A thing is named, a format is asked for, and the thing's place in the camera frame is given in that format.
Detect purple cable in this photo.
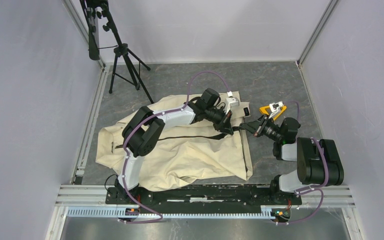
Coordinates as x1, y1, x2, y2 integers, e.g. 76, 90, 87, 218
116, 70, 231, 225
273, 100, 331, 227

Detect yellow triangular plastic tool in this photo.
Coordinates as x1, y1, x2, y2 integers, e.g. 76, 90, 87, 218
259, 101, 287, 121

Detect cream zip jacket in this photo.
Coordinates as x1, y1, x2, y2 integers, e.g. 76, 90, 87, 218
95, 95, 253, 192

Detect black camera tripod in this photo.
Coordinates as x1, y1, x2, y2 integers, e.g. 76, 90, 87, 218
79, 0, 156, 106

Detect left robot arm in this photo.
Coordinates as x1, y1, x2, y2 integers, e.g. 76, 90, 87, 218
114, 88, 240, 204

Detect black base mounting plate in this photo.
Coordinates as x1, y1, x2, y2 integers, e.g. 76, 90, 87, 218
105, 184, 302, 214

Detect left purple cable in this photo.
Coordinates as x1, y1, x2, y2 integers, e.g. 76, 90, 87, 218
116, 70, 231, 225

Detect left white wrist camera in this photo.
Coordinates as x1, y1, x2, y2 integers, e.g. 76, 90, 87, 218
224, 91, 240, 114

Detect slotted aluminium rail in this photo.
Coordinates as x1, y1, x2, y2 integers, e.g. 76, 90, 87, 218
66, 206, 275, 220

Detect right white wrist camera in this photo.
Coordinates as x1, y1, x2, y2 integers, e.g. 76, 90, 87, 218
269, 101, 284, 120

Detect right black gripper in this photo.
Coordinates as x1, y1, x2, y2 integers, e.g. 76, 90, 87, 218
239, 113, 283, 142

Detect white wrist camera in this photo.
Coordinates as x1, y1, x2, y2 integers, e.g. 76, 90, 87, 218
224, 91, 240, 114
269, 101, 284, 120

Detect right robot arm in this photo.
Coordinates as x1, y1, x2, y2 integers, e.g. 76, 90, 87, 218
239, 115, 345, 204

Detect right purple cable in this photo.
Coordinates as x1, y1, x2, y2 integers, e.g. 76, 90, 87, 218
273, 100, 331, 227

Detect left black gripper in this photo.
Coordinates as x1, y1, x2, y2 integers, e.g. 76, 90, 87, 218
204, 106, 233, 136

